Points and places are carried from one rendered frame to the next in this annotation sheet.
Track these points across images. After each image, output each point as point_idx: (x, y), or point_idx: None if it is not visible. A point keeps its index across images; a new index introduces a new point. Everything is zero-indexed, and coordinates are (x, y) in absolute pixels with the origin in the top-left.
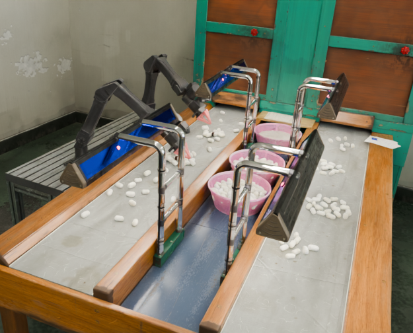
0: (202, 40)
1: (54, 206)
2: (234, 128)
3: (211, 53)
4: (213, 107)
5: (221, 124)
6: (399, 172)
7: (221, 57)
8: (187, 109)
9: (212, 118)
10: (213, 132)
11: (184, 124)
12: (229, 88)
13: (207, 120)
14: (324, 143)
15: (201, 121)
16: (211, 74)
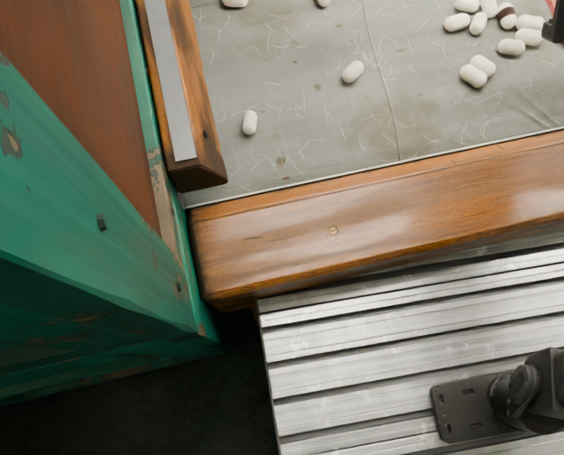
0: (65, 154)
1: None
2: (373, 3)
3: (81, 120)
4: (195, 208)
5: (374, 60)
6: None
7: (73, 25)
8: (370, 249)
9: (339, 125)
10: (511, 9)
11: None
12: (134, 88)
13: (551, 0)
14: None
15: (413, 136)
16: (138, 185)
